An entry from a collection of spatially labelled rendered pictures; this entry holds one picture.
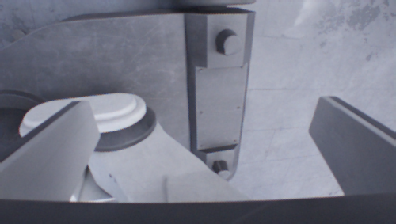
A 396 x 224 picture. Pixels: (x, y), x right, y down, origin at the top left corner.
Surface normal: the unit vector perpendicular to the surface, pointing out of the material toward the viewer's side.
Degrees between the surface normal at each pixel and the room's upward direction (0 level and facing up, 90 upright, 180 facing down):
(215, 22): 0
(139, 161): 90
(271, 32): 0
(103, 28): 0
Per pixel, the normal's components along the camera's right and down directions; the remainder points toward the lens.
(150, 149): -0.02, -0.85
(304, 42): 0.21, 0.51
